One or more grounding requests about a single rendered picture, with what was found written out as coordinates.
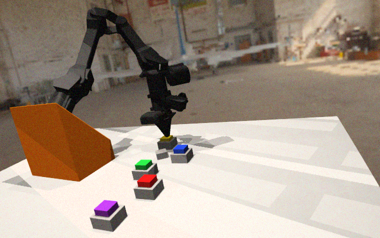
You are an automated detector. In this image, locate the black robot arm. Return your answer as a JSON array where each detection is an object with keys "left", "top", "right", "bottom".
[{"left": 47, "top": 7, "right": 191, "bottom": 113}]

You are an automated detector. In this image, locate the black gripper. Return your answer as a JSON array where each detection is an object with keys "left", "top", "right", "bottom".
[{"left": 140, "top": 88, "right": 176, "bottom": 137}]

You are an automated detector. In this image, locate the green button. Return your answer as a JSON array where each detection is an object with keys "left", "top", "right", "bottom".
[{"left": 131, "top": 160, "right": 158, "bottom": 181}]

